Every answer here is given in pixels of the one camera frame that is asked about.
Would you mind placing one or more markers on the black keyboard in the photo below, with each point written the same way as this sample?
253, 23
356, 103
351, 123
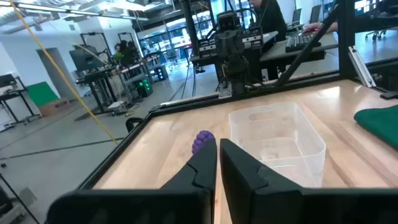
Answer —
298, 42

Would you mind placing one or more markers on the black aluminium table frame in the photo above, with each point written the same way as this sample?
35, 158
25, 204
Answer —
346, 46

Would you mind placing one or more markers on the green panel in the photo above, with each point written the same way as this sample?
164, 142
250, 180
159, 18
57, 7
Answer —
40, 93

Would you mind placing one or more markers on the clear plastic tub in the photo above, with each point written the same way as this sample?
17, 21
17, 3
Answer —
280, 149

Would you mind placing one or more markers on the black monitor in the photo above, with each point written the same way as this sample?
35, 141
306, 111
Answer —
84, 59

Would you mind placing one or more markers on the person's hand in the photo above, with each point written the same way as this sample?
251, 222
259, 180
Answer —
311, 28

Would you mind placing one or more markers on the black rolling cart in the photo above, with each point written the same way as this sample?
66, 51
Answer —
12, 93

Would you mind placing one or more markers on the black workbench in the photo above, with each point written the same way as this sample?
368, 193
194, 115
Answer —
99, 77

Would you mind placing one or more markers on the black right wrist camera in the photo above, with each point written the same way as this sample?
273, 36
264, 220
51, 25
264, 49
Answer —
228, 20

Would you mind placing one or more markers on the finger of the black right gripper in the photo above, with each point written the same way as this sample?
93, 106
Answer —
227, 45
233, 45

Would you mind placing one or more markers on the purple toy grapes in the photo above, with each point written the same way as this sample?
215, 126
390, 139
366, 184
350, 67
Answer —
200, 140

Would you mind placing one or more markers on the cardboard box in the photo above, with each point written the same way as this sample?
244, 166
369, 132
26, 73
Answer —
54, 108

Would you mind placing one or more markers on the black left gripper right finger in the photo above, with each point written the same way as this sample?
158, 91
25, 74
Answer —
242, 174

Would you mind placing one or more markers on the black computer with green lights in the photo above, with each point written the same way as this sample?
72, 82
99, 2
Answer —
144, 87

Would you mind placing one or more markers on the person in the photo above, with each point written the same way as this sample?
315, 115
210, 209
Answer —
270, 18
124, 54

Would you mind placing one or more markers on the black frame corner bracket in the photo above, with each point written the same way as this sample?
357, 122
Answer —
130, 123

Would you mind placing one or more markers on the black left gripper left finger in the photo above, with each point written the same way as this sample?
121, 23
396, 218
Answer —
199, 174

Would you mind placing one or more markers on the grey desk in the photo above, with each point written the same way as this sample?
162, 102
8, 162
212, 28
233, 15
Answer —
273, 51

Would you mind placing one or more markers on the green folded cloth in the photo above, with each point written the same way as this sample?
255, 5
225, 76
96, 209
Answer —
379, 124

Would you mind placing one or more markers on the silver aluminium profile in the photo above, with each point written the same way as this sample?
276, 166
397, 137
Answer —
360, 67

